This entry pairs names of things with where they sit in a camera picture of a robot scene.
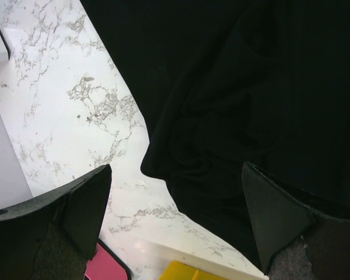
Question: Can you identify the yellow plastic bin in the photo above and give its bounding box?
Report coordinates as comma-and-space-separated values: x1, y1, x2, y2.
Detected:
159, 261, 226, 280

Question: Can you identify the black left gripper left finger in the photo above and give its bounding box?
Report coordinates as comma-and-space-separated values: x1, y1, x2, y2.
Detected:
0, 164, 111, 279

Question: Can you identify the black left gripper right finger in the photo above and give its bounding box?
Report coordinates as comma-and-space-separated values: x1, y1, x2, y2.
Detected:
242, 163, 350, 279

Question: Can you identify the black t-shirt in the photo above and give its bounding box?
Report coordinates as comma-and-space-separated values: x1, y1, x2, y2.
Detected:
82, 1, 350, 271

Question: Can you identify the pink drawer unit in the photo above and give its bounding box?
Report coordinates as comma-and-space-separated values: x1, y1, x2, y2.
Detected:
84, 239, 132, 280

